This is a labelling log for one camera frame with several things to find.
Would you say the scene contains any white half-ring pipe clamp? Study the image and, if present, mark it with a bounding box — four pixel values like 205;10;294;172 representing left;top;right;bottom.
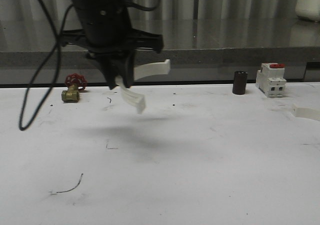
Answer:
115;59;171;115

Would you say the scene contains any dark brown cylindrical capacitor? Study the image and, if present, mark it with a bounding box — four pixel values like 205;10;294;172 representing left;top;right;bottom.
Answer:
232;71;248;95

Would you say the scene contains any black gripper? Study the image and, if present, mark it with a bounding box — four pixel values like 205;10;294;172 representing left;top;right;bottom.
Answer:
60;6;164;90

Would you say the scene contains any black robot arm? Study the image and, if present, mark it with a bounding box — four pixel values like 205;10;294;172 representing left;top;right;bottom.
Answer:
61;0;164;89

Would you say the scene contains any grey stone counter slab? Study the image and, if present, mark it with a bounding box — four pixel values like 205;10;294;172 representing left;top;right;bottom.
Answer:
0;18;320;65

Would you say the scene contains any brass valve with red handle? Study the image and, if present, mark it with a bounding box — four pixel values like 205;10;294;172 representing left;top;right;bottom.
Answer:
61;73;88;103

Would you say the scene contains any white circuit breaker red switch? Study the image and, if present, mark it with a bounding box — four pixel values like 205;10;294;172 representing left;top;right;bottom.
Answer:
255;62;287;98

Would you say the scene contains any black cable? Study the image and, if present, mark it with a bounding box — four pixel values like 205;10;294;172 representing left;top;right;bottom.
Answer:
19;0;76;131

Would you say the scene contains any white container in background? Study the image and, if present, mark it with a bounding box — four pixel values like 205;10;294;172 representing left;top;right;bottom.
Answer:
295;0;320;22

